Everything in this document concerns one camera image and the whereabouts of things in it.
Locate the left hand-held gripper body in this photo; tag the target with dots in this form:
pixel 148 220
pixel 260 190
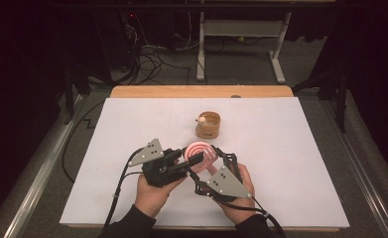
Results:
pixel 158 172

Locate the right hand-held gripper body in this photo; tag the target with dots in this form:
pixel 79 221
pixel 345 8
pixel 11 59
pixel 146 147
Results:
pixel 228 183

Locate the pink hairbrush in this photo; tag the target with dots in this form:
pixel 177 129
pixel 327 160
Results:
pixel 199 150

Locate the person's left hand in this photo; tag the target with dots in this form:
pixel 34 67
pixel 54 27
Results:
pixel 153 198

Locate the person's right hand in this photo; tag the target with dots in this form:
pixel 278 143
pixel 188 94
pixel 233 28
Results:
pixel 246 211

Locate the white table mat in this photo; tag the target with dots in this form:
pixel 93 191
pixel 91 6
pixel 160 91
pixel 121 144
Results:
pixel 281 158

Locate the wooden table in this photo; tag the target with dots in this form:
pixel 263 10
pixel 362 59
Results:
pixel 198 91

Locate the dark metal stand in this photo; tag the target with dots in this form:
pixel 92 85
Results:
pixel 340 99
pixel 69 95

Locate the black computer tower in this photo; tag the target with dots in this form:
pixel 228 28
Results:
pixel 115 39

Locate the aluminium floor rail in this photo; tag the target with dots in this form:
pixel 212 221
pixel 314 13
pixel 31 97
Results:
pixel 39 178
pixel 363 172

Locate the white metal stand frame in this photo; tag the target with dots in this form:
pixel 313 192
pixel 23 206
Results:
pixel 241 28

